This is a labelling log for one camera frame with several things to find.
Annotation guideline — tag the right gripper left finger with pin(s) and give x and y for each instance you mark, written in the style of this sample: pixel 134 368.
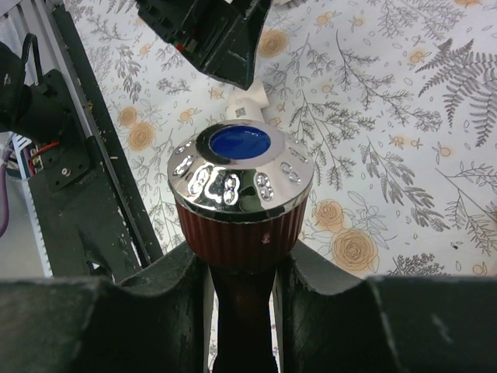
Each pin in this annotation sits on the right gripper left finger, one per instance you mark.
pixel 150 322

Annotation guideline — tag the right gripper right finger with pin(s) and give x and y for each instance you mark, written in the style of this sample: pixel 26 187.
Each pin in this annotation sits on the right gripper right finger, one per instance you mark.
pixel 328 320

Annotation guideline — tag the white pipe elbow fitting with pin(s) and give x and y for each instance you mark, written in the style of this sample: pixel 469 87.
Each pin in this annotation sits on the white pipe elbow fitting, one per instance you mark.
pixel 247 104

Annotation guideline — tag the brown faucet with chrome cap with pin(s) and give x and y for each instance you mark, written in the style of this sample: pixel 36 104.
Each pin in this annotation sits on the brown faucet with chrome cap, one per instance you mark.
pixel 241 189

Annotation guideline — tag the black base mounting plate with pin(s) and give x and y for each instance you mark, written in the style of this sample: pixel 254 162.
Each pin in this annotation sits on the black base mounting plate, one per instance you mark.
pixel 91 215

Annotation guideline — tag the floral patterned table mat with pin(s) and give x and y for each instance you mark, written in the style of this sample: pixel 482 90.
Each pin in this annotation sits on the floral patterned table mat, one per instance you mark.
pixel 396 101

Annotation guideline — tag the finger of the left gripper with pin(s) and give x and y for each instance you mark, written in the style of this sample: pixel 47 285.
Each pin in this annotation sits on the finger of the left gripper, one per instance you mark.
pixel 218 38

